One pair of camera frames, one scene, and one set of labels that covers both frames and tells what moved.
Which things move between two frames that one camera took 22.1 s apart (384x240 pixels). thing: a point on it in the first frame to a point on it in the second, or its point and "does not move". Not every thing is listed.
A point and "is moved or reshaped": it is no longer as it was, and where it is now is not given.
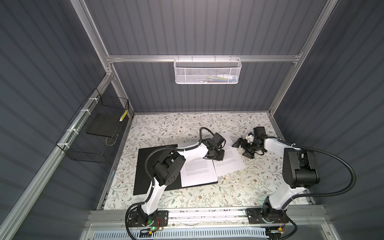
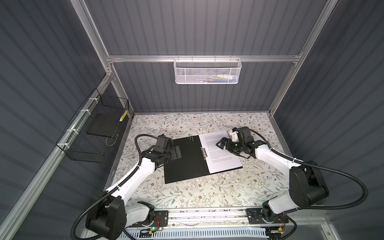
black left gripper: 220,157 to 173,155
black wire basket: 91,134 does not move
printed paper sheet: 232,160 is moved or reshaped
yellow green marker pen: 124,114 does not move
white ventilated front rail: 241,234 does not move
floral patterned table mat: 264,177 does not move
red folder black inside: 141,184 to 192,164
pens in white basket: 221,78 does not move
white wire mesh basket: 207,71 does not move
